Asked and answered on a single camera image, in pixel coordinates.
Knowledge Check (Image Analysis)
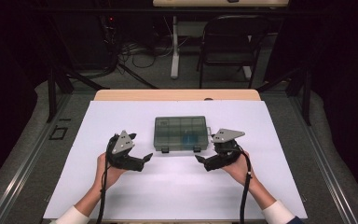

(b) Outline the person's left hand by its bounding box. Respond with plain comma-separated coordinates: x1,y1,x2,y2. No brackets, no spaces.
94,151,128,191

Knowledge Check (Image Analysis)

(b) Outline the grey plastic compartment box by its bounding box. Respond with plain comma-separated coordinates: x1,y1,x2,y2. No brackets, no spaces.
153,115,213,154

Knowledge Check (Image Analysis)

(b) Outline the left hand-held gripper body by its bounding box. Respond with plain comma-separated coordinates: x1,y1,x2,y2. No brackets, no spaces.
106,129,145,173

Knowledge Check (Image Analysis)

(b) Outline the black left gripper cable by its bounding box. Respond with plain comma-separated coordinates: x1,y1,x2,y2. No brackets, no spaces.
95,133,119,224

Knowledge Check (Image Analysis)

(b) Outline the person's right hand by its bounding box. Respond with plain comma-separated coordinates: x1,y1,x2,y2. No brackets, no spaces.
221,150,259,189

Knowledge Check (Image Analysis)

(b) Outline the black folding chair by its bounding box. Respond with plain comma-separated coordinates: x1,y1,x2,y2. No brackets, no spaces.
197,14,272,90

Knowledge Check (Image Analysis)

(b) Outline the white table mat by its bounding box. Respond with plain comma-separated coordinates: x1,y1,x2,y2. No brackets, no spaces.
42,100,309,220

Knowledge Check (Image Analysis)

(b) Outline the light wooden table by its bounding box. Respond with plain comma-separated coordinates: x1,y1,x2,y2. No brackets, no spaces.
42,89,309,224

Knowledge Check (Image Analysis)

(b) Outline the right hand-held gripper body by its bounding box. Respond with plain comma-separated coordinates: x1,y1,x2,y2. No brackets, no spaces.
203,128,247,173

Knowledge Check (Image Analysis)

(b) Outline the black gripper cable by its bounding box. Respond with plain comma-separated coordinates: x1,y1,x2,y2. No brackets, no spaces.
95,133,119,224
236,145,254,224

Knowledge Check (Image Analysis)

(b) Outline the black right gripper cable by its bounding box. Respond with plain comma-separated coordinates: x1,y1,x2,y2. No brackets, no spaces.
236,145,254,224

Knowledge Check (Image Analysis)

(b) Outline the white-legged desk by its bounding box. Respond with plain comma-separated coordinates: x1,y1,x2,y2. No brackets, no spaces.
152,0,290,80

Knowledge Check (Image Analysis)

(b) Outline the black computer tower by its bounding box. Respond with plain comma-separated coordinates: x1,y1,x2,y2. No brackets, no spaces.
55,12,117,71

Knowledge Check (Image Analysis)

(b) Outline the black metal stand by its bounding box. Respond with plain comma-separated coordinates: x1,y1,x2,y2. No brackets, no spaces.
255,66,313,127
46,65,110,124

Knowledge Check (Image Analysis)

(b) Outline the bundle of floor cables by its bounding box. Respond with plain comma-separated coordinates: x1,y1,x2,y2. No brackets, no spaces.
117,36,189,70

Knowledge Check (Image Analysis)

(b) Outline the aluminium floor rail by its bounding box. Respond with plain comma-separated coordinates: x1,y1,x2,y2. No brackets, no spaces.
0,92,73,224
288,95,358,224

